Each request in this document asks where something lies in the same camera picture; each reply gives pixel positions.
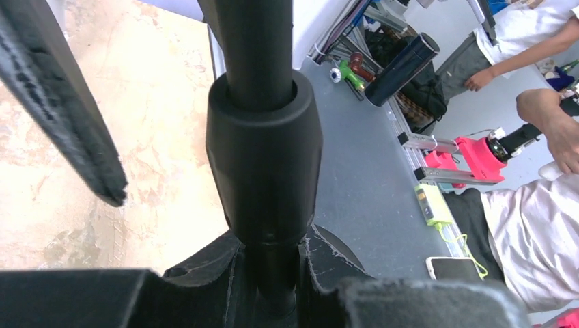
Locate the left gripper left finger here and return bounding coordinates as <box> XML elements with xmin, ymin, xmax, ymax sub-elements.
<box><xmin>0</xmin><ymin>230</ymin><xmax>247</xmax><ymax>328</ymax></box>

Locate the person in beige clothing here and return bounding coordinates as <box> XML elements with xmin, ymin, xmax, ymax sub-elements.
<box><xmin>444</xmin><ymin>89</ymin><xmax>578</xmax><ymax>313</ymax></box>

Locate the aluminium rail frame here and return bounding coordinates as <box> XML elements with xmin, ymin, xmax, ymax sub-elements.
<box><xmin>312</xmin><ymin>0</ymin><xmax>507</xmax><ymax>259</ymax></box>

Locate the white smartphone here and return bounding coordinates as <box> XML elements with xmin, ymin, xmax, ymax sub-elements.
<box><xmin>425</xmin><ymin>256</ymin><xmax>482</xmax><ymax>282</ymax></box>

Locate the pink object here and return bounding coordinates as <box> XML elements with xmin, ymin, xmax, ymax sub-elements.
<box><xmin>422</xmin><ymin>137</ymin><xmax>507</xmax><ymax>188</ymax></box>

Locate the black bag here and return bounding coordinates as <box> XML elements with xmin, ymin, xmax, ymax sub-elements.
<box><xmin>365</xmin><ymin>25</ymin><xmax>447</xmax><ymax>133</ymax></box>

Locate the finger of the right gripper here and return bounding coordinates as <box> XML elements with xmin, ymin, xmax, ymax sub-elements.
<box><xmin>1</xmin><ymin>1</ymin><xmax>128</xmax><ymax>207</ymax></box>

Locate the green toy tool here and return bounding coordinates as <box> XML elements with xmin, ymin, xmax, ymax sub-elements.
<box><xmin>330</xmin><ymin>52</ymin><xmax>376</xmax><ymax>91</ymax></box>

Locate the person in white shirt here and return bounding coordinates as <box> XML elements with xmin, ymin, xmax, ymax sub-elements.
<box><xmin>436</xmin><ymin>0</ymin><xmax>578</xmax><ymax>103</ymax></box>

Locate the lime green box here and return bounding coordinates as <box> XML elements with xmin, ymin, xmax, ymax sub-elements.
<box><xmin>414</xmin><ymin>184</ymin><xmax>454</xmax><ymax>227</ymax></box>

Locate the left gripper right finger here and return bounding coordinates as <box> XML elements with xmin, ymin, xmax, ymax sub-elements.
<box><xmin>298</xmin><ymin>225</ymin><xmax>533</xmax><ymax>328</ymax></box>

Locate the black round-base mic stand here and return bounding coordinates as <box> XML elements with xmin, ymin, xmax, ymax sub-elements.
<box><xmin>197</xmin><ymin>0</ymin><xmax>365</xmax><ymax>328</ymax></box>

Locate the black cylinder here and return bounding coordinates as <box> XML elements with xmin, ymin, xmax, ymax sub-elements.
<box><xmin>364</xmin><ymin>33</ymin><xmax>440</xmax><ymax>107</ymax></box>

